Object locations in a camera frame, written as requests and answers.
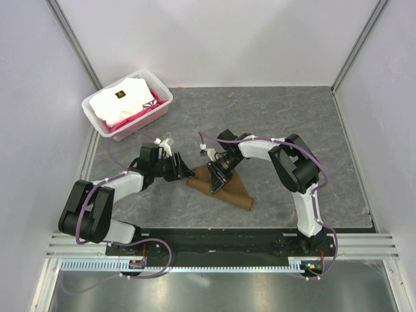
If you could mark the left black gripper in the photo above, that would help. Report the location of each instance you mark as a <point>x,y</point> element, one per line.
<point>181,170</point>

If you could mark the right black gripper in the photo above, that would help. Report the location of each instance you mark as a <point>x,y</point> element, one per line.
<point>218,177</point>

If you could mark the brown cloth napkin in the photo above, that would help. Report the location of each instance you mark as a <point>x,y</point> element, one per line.
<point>234,192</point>

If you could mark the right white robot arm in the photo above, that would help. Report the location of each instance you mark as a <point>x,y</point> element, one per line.
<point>293,161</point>

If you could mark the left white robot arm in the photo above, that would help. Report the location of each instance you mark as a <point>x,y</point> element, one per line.
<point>87,214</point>

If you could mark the pink cloth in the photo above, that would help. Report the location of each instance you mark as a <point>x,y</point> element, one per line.
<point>148,107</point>

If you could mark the white plastic basket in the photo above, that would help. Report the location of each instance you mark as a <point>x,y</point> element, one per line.
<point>152,82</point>

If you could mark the white folded cloth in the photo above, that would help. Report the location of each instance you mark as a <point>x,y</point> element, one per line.
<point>121,101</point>

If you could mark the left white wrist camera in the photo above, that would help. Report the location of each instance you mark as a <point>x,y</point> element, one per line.
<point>166,145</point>

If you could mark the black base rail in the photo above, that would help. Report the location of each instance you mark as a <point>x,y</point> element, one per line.
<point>278,243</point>

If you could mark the grey slotted cable duct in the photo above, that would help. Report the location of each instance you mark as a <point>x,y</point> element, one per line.
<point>131,266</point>

